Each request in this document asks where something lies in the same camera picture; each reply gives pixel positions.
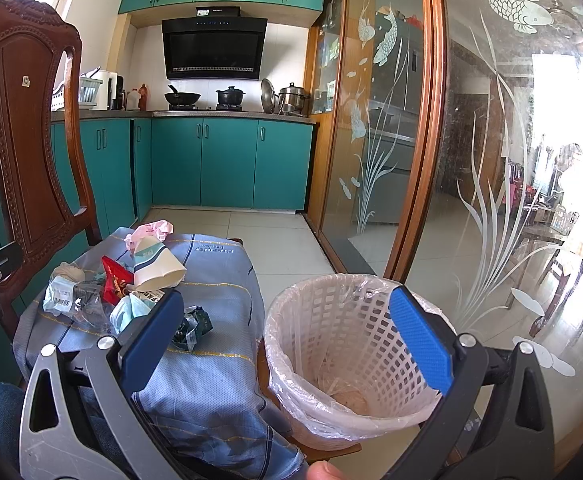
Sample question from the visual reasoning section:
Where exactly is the black thermos bottle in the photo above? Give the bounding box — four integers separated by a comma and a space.
107, 72, 126, 110

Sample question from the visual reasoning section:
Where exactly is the wooden glass display cabinet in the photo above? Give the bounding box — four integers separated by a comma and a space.
303, 0, 343, 233

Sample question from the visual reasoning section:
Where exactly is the black cooking pot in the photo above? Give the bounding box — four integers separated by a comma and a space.
217, 86, 245, 107

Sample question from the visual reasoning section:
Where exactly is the stainless steel steamer pot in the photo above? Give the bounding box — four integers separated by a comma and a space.
278, 82, 309, 116

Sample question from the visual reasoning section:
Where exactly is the light blue face mask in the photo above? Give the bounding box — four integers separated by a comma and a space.
109, 292, 155, 335

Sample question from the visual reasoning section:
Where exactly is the pink plastic bag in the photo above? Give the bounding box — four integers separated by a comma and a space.
124, 220, 173, 254

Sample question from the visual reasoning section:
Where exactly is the clear plastic zip bag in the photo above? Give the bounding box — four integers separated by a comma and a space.
42, 262, 113, 332

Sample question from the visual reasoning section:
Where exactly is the brown sauce bottle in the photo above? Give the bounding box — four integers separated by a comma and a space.
139, 84, 148, 110

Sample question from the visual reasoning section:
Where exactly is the person's right hand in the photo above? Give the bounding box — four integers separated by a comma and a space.
305, 460, 348, 480

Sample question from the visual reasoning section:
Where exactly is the black range hood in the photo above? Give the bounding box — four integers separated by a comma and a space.
162, 15, 268, 80

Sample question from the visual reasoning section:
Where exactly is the dark green wrapper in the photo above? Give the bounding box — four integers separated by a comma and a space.
172, 306, 214, 351

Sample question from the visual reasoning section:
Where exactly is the white teal paper cup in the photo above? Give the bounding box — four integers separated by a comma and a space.
133, 236, 186, 292

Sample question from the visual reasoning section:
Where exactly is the white dish rack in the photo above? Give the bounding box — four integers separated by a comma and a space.
51, 67, 103, 112

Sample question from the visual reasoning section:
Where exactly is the etched glass sliding door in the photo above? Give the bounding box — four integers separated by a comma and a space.
322, 0, 583, 479

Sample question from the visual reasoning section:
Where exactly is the blue checked seat cushion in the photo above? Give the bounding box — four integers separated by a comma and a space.
13, 234, 307, 479

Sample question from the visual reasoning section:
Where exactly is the steel pot lid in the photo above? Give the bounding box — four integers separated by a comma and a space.
260, 78, 276, 114

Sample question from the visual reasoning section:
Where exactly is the clear oil jug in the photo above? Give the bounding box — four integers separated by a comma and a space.
126, 89, 141, 110

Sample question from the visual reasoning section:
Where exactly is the pink lattice trash basket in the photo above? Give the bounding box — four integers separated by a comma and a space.
262, 272, 457, 452

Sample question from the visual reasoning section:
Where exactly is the black wok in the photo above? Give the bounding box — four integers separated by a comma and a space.
165, 84, 200, 110

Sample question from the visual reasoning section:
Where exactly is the carved wooden chair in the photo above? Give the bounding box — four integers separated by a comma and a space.
0, 0, 102, 336

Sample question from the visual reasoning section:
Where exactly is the red snack packet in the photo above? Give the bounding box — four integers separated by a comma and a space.
101, 256, 134, 306

